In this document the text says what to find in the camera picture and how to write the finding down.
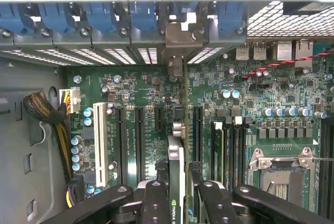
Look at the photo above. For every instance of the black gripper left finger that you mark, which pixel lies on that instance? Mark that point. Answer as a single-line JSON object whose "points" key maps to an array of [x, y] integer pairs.
{"points": [[155, 205]]}

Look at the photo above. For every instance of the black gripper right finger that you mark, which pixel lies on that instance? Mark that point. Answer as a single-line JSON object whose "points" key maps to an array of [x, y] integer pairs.
{"points": [[219, 205]]}

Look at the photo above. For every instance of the black RAM slot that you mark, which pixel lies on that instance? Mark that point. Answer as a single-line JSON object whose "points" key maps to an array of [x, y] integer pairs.
{"points": [[229, 156], [243, 156], [324, 166], [331, 166], [237, 156]]}

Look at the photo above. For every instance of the thin metal locking lever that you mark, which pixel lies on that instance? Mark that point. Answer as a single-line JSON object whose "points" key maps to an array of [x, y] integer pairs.
{"points": [[323, 159], [270, 186]]}

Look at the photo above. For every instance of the black long expansion slot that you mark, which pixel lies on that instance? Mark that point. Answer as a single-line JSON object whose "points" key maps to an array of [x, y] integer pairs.
{"points": [[139, 143], [198, 132], [121, 143]]}

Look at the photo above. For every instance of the CPU socket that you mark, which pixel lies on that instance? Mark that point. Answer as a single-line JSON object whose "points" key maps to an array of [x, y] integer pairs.
{"points": [[284, 179]]}

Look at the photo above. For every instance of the white expansion slot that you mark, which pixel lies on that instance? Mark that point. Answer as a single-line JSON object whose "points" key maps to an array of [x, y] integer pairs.
{"points": [[100, 143]]}

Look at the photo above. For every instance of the black short expansion slot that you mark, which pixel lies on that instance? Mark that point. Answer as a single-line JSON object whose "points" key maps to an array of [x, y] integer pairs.
{"points": [[159, 118]]}

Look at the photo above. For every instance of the green motherboard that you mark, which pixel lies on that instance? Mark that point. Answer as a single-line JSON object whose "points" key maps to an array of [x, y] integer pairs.
{"points": [[148, 88]]}

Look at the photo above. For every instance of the white power connector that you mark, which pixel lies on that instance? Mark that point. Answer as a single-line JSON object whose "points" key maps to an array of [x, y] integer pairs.
{"points": [[74, 101]]}

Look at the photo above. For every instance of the black silver PC case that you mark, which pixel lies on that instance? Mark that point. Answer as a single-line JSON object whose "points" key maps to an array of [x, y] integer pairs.
{"points": [[15, 156]]}

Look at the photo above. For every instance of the perforated metal slot cover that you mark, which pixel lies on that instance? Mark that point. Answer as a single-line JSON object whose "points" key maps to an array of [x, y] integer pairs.
{"points": [[120, 56], [34, 57], [92, 56], [206, 54], [147, 55], [65, 57]]}

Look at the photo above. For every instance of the silver USB port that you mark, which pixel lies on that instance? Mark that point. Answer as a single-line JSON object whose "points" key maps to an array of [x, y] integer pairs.
{"points": [[242, 51], [260, 51]]}

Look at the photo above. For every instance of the silver ethernet port block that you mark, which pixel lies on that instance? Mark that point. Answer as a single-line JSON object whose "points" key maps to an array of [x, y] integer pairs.
{"points": [[304, 51]]}

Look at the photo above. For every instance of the blue card retention clip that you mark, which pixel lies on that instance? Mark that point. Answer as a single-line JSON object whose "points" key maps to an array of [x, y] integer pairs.
{"points": [[182, 7], [100, 16], [56, 17], [143, 16], [13, 17], [229, 16]]}

